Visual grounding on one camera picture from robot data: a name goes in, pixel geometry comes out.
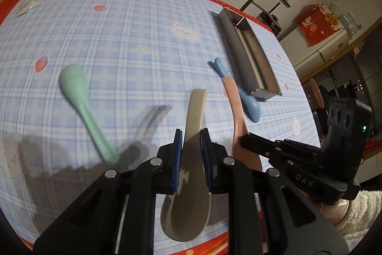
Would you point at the blue spoon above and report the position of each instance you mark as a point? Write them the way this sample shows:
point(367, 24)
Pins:
point(250, 103)

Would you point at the cream spoon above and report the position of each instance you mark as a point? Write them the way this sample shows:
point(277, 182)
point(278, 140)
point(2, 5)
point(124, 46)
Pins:
point(185, 214)

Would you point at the green spoon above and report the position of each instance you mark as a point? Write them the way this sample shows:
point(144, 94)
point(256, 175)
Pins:
point(74, 86)

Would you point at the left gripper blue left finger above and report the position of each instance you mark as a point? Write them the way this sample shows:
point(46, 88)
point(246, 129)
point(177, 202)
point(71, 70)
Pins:
point(177, 151)

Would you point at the blue plaid table mat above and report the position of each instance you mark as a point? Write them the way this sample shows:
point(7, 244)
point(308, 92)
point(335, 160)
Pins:
point(134, 87)

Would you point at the pink spoon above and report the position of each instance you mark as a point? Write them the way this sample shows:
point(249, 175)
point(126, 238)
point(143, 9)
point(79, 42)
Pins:
point(250, 159)

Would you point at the black metal utensil tray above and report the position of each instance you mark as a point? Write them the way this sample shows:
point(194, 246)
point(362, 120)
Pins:
point(254, 70)

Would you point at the rice cooker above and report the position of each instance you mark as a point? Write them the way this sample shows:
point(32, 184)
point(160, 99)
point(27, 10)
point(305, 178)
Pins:
point(271, 21)

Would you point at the brown trash bin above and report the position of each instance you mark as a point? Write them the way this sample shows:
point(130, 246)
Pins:
point(314, 96)

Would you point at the white paper label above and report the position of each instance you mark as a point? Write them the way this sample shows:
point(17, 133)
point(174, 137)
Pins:
point(26, 6)

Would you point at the person's right hand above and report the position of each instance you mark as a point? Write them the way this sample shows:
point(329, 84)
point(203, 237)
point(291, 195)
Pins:
point(334, 213)

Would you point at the black metal rack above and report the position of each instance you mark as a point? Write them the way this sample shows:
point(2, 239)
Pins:
point(255, 7)

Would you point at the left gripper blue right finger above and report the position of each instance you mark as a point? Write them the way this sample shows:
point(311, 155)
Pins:
point(206, 155)

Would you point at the red cloth on refrigerator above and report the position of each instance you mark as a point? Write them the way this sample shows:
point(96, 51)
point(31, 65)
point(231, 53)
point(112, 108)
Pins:
point(317, 23)

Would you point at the white refrigerator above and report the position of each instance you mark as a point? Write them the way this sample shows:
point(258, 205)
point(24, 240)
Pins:
point(304, 58)

